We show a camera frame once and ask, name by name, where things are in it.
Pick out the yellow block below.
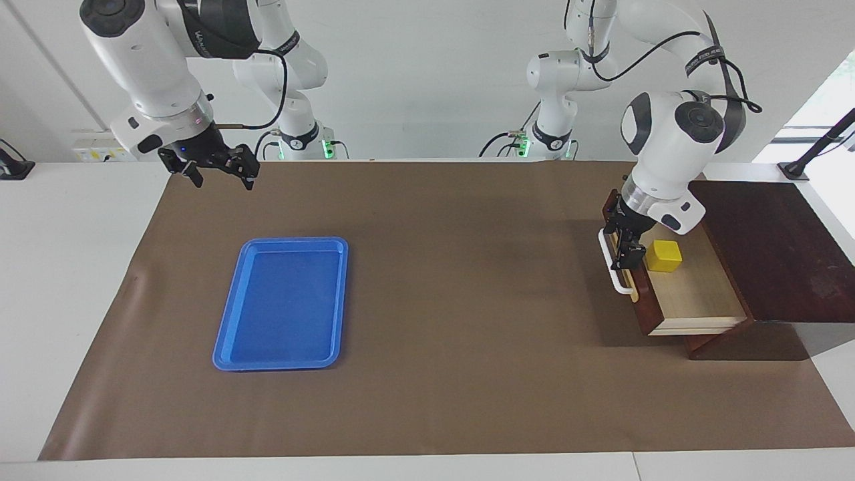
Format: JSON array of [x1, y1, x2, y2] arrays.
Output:
[[645, 240, 683, 273]]

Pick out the wooden drawer with white handle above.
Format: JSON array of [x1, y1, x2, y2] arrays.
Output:
[[598, 189, 747, 336]]

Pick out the dark wooden cabinet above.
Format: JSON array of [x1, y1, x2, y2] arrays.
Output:
[[681, 180, 855, 361]]

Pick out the blue plastic tray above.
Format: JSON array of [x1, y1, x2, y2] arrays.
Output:
[[212, 237, 349, 372]]

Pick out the brown table mat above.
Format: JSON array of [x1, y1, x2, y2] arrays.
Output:
[[38, 159, 855, 462]]

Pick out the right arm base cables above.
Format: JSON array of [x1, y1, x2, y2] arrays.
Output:
[[254, 130, 281, 161]]

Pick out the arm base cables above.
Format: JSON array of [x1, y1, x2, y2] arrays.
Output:
[[479, 100, 542, 159], [254, 130, 281, 161]]

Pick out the white wall socket box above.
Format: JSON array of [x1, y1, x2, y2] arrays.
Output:
[[72, 130, 142, 162]]

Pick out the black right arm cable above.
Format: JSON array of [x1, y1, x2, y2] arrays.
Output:
[[217, 50, 289, 129]]

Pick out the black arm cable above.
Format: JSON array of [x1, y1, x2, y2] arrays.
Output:
[[588, 0, 762, 114], [217, 50, 289, 129]]

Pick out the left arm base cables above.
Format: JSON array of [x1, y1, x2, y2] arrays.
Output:
[[479, 100, 542, 159]]

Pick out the black clamp mount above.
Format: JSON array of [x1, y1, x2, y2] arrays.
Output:
[[0, 139, 35, 181]]

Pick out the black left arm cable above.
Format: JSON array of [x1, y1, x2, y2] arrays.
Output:
[[588, 0, 762, 114]]

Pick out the black camera stand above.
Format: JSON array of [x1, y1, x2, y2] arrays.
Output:
[[778, 108, 855, 181]]

